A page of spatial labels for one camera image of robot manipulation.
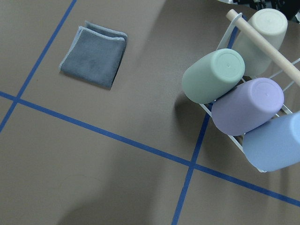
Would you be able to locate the green pastel cup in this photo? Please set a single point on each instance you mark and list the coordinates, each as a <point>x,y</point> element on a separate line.
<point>213,75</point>

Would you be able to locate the grey folded cloth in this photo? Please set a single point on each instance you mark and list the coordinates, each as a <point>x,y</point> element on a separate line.
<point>95,55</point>

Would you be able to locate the purple pastel cup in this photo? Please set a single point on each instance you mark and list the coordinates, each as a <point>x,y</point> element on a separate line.
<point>247,106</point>

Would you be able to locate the blue pastel cup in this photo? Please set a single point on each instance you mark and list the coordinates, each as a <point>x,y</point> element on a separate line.
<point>275,144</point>

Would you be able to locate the white wire cup rack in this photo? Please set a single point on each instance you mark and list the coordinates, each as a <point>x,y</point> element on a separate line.
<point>258,42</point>

